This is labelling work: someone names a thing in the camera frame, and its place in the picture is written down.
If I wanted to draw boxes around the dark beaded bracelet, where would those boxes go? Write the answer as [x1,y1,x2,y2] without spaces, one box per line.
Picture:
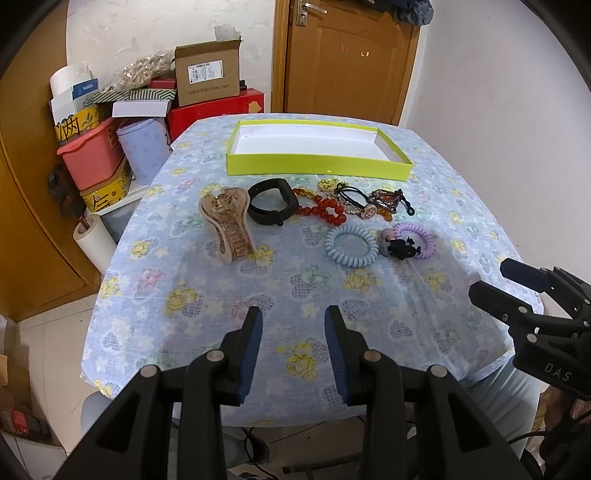
[368,187,416,222]

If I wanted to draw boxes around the blue floral tablecloth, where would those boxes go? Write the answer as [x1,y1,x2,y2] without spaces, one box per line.
[80,116,543,427]

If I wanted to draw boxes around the red bead bracelet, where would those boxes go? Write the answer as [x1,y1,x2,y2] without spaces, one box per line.
[292,186,348,227]

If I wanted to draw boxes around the white blue carton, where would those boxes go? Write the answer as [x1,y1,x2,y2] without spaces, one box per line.
[49,63,99,125]

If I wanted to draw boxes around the blue spiral hair tie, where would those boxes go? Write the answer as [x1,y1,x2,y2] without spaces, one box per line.
[324,223,381,268]

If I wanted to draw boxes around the purple spiral hair tie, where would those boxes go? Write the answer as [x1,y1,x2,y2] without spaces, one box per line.
[392,222,436,260]

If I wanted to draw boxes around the yellow patterned box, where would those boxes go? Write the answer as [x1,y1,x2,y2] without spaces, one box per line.
[54,104,103,145]

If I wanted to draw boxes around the white flat box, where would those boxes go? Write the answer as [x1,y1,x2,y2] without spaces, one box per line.
[112,100,171,118]

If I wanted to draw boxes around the red gift box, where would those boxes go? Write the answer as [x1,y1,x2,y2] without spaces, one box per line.
[166,88,264,141]

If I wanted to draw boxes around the silver door handle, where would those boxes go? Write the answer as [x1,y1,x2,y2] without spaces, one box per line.
[294,0,328,27]

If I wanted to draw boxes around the black bow hair clip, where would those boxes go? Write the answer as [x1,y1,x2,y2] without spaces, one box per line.
[377,229,422,260]

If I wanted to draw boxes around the bag of wooden beads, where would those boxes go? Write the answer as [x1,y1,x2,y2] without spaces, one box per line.
[102,50,174,92]

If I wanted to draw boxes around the light blue fabric bin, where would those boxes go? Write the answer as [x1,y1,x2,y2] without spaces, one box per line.
[117,118,172,185]

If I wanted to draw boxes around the white paper roll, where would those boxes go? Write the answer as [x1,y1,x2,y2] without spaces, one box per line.
[73,214,116,276]

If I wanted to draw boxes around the pink plastic storage bin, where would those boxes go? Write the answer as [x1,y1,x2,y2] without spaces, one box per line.
[57,117,124,190]

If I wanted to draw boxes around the open cardboard box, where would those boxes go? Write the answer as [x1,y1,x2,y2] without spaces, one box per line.
[174,39,242,107]

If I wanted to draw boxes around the lime green shallow box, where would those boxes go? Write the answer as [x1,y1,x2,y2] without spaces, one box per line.
[226,120,413,181]

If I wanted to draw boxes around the black smart wristband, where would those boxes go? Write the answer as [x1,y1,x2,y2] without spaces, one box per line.
[247,178,300,226]

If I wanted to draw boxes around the brown wooden door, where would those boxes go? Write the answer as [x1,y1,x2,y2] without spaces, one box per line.
[270,1,420,125]

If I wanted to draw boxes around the hanging dark clothes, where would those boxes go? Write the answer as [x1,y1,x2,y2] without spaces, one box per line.
[365,0,434,27]

